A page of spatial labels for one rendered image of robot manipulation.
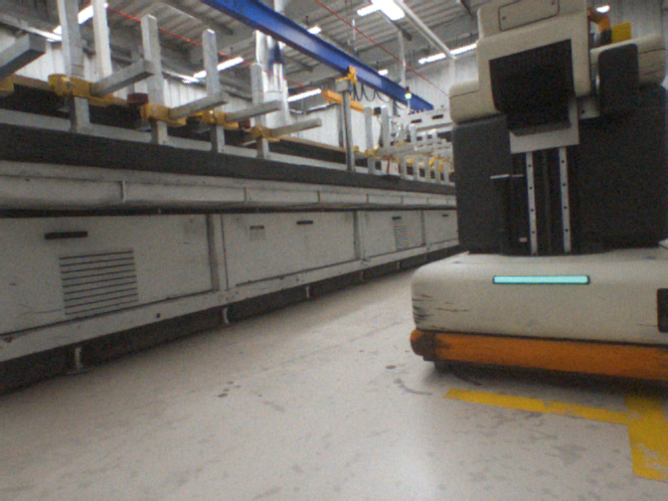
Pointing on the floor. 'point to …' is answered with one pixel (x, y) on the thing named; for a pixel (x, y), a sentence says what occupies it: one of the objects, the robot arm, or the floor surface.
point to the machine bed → (179, 254)
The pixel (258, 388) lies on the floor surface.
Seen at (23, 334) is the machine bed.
